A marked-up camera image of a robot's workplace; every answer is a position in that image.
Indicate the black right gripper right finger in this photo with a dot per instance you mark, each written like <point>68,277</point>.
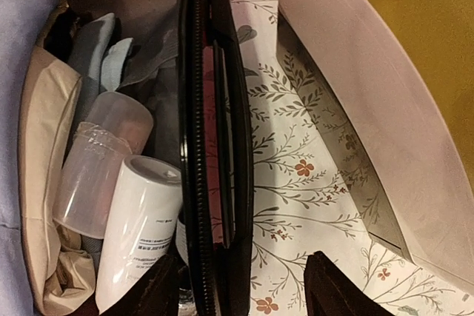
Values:
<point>329,292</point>

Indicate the white cylindrical bottle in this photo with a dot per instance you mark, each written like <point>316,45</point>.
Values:
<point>141,222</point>

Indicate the light blue shirt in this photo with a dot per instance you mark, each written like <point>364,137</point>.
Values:
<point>21,24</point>

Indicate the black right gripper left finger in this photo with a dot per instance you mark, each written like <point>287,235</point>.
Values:
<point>154,294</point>

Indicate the pink and teal kids suitcase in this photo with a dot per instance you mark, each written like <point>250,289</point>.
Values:
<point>185,67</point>

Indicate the pale blue denim garment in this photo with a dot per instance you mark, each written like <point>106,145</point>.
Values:
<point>98,60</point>

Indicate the beige garment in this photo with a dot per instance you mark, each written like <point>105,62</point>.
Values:
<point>61,274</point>

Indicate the floral patterned table mat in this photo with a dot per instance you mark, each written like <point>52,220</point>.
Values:
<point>308,165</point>

